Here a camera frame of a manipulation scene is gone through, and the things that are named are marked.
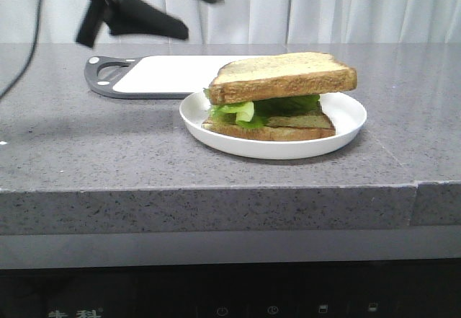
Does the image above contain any white curtain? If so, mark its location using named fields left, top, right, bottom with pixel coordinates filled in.
left=1, top=0, right=460, bottom=44

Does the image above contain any black cable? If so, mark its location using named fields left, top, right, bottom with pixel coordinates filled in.
left=0, top=0, right=53, bottom=101

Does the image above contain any white cutting board grey rim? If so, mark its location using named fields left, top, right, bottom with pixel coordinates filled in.
left=84, top=55, right=246, bottom=100

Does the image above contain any green lettuce leaf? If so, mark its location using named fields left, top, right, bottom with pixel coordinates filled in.
left=204, top=94, right=323, bottom=129

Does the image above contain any black appliance control panel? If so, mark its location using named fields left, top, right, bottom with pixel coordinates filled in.
left=1, top=259, right=460, bottom=317

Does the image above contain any bread slice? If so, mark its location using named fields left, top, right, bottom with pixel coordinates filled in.
left=205, top=52, right=357, bottom=105
left=201, top=105, right=336, bottom=141

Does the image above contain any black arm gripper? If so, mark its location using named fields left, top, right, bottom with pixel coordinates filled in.
left=76, top=0, right=224, bottom=48

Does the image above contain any white round plate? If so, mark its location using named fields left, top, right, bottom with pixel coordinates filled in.
left=179, top=92, right=367, bottom=160

